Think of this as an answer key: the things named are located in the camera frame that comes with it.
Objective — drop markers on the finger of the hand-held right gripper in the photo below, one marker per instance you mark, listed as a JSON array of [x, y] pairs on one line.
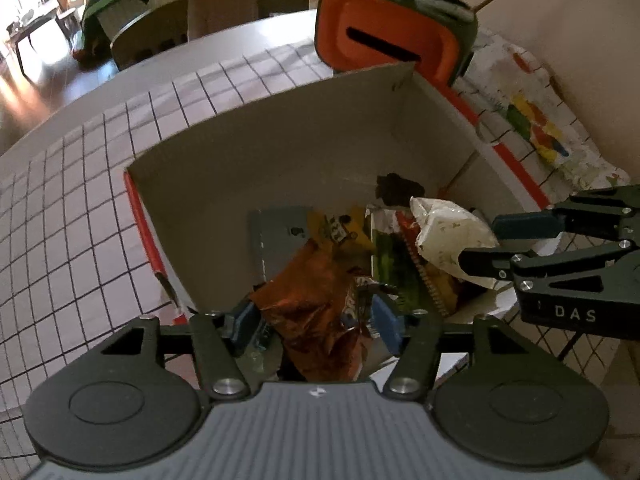
[[485, 265], [525, 225]]

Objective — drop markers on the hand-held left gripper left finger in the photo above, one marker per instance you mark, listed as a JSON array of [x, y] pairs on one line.
[[245, 324]]

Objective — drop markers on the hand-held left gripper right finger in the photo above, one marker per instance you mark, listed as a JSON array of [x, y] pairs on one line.
[[387, 325]]

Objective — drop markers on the green white snack packet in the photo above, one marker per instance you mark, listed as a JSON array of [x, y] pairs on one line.
[[400, 265]]

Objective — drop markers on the red snack packet white print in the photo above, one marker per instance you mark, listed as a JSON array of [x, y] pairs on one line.
[[310, 320]]

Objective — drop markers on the orange brown snack packet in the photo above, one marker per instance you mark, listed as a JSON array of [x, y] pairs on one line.
[[340, 227]]

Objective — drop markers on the orange cardboard box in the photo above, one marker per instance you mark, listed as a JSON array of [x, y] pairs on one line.
[[310, 150]]

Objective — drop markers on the colourful printed cloth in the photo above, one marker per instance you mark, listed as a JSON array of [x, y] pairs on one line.
[[540, 120]]

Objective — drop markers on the orange pen holder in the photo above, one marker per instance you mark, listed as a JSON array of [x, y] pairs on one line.
[[390, 25]]

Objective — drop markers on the wooden chair with beige back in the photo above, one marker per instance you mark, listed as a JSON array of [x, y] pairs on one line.
[[220, 10]]

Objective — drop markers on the coffee table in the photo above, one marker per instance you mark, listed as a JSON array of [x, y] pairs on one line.
[[32, 20]]

